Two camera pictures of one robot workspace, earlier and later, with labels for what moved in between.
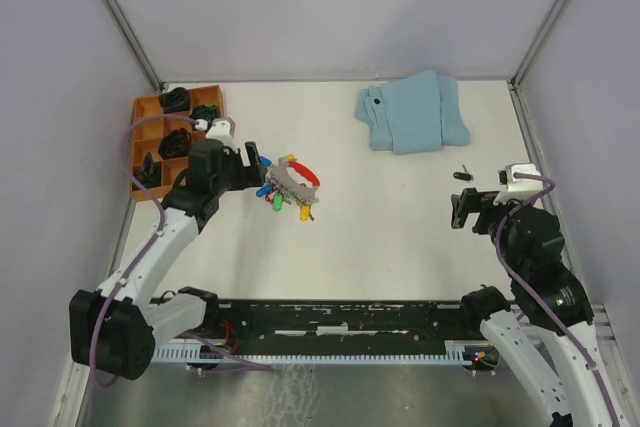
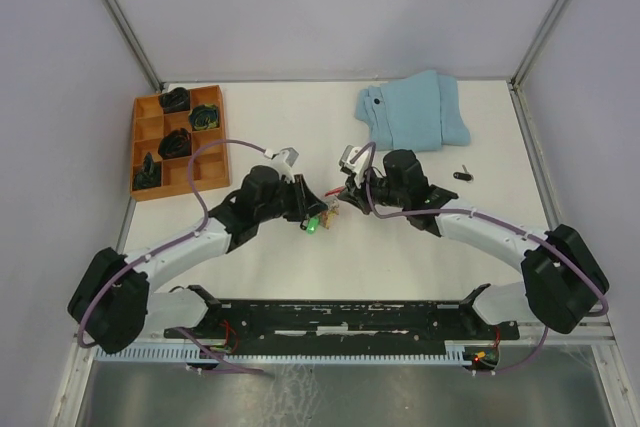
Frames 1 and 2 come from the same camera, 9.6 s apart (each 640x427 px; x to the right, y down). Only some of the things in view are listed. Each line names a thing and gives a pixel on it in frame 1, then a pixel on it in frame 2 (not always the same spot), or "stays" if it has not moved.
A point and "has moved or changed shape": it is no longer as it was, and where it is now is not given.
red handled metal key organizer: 284,180 has moved or changed shape
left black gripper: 249,176 to 307,203
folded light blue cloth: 413,114 stays
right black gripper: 473,200 to 355,195
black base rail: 331,321 stays
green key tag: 278,202 has moved or changed shape
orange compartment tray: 161,140 stays
